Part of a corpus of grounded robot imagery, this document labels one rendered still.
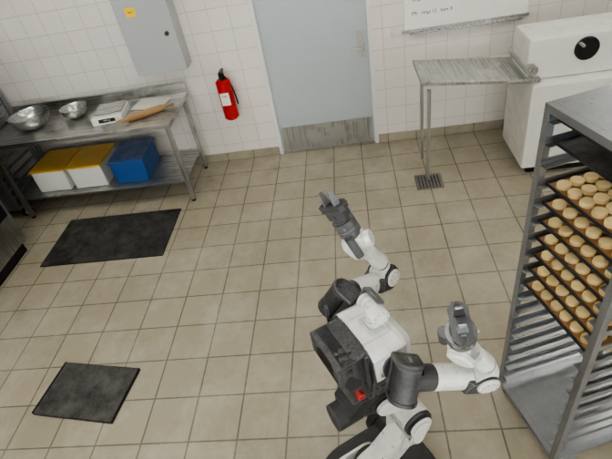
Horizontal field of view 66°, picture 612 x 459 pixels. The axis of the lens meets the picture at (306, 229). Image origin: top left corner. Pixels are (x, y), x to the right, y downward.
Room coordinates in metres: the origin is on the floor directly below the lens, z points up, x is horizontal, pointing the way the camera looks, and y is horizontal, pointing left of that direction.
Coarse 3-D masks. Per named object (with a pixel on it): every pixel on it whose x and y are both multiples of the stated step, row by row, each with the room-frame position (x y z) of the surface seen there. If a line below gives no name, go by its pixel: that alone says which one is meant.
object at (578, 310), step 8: (536, 272) 1.39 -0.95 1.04; (544, 272) 1.36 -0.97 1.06; (544, 280) 1.34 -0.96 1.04; (552, 280) 1.31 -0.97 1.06; (552, 288) 1.29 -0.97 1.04; (560, 288) 1.26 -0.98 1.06; (560, 296) 1.24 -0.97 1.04; (568, 296) 1.21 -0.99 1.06; (568, 304) 1.18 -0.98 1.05; (576, 304) 1.17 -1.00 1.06; (576, 312) 1.13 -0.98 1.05; (584, 312) 1.12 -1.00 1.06; (584, 320) 1.10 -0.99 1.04; (592, 328) 1.06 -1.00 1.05; (608, 328) 1.05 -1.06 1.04
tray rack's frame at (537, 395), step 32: (576, 96) 1.46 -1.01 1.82; (608, 96) 1.41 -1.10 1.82; (576, 128) 1.29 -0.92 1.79; (608, 128) 1.22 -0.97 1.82; (512, 384) 1.40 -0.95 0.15; (544, 384) 1.37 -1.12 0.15; (608, 384) 1.30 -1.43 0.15; (544, 416) 1.20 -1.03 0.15; (544, 448) 1.05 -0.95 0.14; (576, 448) 1.01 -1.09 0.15
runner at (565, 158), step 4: (552, 156) 1.43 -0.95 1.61; (556, 156) 1.43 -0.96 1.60; (560, 156) 1.43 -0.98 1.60; (564, 156) 1.44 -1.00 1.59; (568, 156) 1.44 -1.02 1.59; (544, 160) 1.43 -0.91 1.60; (548, 160) 1.43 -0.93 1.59; (552, 160) 1.43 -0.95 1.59; (556, 160) 1.43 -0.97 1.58; (560, 160) 1.43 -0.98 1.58; (564, 160) 1.43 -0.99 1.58; (568, 160) 1.42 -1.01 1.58; (572, 160) 1.42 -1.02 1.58; (540, 164) 1.43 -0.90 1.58; (544, 164) 1.43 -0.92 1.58; (548, 164) 1.42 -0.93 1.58; (552, 164) 1.42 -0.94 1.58; (556, 164) 1.41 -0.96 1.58; (560, 164) 1.41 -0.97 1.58; (544, 168) 1.40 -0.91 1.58
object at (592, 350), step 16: (608, 288) 1.00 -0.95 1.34; (608, 304) 0.98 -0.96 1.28; (608, 320) 0.98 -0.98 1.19; (592, 336) 1.00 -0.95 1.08; (592, 352) 0.98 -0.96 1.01; (592, 368) 0.98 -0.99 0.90; (576, 384) 0.99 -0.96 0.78; (576, 400) 0.98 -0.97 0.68; (560, 432) 0.99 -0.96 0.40; (560, 448) 0.98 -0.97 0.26
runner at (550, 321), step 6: (552, 318) 1.45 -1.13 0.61; (528, 324) 1.44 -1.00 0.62; (534, 324) 1.44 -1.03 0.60; (540, 324) 1.44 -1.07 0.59; (546, 324) 1.44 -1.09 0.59; (552, 324) 1.43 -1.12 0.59; (516, 330) 1.43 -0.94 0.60; (522, 330) 1.43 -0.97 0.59; (528, 330) 1.42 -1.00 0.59; (534, 330) 1.42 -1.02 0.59; (516, 336) 1.40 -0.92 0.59
